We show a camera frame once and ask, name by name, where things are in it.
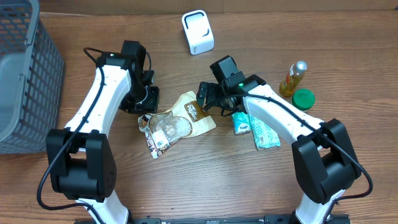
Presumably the teal tissue packet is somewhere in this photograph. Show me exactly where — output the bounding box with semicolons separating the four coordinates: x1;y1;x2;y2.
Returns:
231;112;251;134

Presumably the white packet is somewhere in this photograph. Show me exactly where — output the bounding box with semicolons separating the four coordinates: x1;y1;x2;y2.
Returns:
138;91;216;159

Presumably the teal white box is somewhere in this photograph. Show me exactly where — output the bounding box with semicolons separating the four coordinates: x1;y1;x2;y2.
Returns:
249;115;281;150

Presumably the yellow oil bottle silver cap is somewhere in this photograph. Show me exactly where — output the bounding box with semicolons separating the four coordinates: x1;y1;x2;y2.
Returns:
279;60;308;97

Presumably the green lid jar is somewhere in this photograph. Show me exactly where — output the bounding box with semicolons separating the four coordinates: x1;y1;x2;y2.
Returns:
291;89;316;111

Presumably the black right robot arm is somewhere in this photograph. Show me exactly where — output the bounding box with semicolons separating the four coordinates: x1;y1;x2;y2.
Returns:
197;55;361;223

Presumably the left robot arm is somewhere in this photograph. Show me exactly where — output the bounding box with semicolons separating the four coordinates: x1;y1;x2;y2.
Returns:
37;40;159;223

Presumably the white barcode scanner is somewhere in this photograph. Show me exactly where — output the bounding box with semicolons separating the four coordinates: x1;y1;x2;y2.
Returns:
181;10;215;55

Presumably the grey plastic mesh basket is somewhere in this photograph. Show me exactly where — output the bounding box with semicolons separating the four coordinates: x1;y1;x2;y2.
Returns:
1;0;65;154

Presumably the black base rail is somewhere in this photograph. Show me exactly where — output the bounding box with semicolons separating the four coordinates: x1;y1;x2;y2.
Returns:
74;214;351;224

